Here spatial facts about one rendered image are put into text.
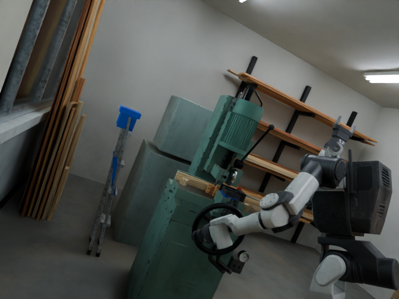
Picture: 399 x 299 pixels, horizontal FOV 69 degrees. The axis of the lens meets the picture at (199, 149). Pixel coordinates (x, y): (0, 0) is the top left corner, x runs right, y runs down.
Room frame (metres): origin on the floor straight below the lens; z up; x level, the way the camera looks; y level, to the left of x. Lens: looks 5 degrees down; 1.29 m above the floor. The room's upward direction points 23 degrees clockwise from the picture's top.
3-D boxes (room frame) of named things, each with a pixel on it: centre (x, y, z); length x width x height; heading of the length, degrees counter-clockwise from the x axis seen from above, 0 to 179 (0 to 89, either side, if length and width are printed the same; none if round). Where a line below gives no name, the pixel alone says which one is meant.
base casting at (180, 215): (1.94, -0.15, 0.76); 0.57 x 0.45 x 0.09; 13
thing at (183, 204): (1.76, -0.19, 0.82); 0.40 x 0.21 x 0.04; 103
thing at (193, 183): (1.84, -0.30, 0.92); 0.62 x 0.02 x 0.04; 103
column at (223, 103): (2.10, -0.11, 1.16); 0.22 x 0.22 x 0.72; 13
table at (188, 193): (1.72, -0.25, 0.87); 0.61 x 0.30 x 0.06; 103
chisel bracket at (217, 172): (1.84, -0.18, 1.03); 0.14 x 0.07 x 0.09; 13
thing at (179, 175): (1.85, -0.22, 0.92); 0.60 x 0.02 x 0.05; 103
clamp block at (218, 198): (1.64, -0.27, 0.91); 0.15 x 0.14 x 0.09; 103
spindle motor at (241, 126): (1.82, -0.18, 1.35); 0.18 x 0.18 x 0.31
